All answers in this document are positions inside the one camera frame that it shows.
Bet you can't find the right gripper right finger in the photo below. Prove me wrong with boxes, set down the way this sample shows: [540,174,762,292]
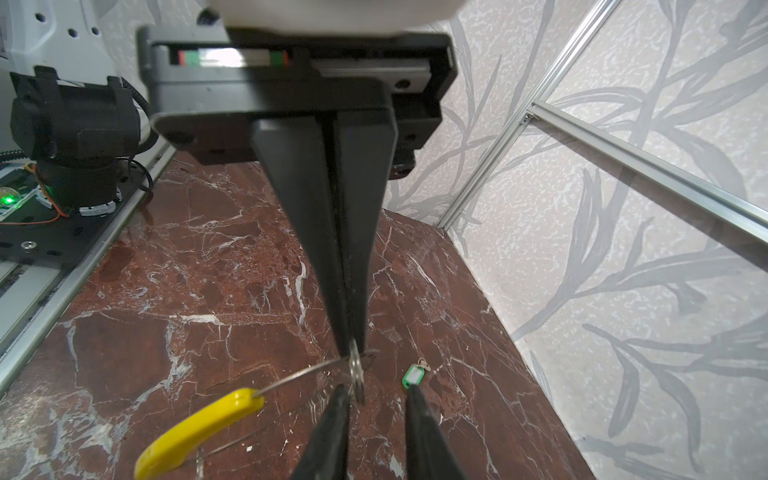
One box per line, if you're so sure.
[405,385,466,480]

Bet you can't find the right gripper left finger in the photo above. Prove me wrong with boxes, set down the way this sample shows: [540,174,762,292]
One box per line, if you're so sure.
[290,384,351,480]

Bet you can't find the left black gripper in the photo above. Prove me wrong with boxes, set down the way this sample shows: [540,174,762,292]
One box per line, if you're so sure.
[136,26,458,357]

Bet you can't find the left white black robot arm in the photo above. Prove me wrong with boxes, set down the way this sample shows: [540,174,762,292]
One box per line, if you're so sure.
[1,1,461,356]

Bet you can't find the green key tag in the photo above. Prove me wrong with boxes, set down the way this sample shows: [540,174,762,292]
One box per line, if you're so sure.
[401,358,431,390]

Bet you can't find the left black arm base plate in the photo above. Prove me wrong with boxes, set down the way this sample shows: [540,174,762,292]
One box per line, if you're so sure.
[1,163,146,268]

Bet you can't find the aluminium front rail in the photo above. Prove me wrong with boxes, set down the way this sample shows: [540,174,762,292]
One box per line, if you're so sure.
[0,143,178,397]

